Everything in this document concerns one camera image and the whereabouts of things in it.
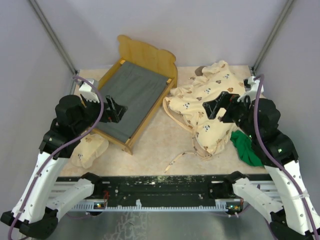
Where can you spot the aluminium frame post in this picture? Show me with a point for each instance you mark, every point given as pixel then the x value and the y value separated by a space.
pixel 52 35
pixel 280 21

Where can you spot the left aluminium frame post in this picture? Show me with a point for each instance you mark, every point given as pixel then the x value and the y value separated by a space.
pixel 52 35

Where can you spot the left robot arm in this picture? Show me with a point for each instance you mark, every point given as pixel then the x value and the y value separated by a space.
pixel 35 216

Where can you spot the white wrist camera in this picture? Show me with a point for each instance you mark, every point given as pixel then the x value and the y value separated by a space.
pixel 88 92
pixel 251 85

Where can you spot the green cloth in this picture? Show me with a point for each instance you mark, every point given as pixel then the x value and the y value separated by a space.
pixel 242 143

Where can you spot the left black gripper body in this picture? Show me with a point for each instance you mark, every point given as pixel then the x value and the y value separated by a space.
pixel 92 112

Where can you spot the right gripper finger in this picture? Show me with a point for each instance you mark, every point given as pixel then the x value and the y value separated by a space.
pixel 211 109
pixel 224 99

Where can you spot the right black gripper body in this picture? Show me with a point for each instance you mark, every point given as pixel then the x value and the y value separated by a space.
pixel 239 111

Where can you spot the wooden pet bed frame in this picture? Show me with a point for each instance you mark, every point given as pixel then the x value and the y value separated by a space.
pixel 139 81

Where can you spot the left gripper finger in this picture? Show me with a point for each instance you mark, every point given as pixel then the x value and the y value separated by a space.
pixel 112 105
pixel 116 112

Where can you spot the right aluminium frame post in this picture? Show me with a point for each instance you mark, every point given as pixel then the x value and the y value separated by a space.
pixel 280 21

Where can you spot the small cream animal pillow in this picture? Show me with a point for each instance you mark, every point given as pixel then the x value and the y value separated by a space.
pixel 88 150

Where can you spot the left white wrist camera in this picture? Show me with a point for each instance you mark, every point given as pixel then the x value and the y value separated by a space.
pixel 88 92

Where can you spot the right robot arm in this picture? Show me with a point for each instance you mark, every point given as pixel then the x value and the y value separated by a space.
pixel 293 216

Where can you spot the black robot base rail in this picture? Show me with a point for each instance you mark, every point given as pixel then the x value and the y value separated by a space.
pixel 183 193

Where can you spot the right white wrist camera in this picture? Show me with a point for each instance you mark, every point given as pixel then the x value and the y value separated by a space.
pixel 251 85

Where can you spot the cream animal print cushion cover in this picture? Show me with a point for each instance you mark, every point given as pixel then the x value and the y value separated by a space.
pixel 184 105

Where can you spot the brown striped sock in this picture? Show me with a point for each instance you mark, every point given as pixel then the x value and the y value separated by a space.
pixel 199 71

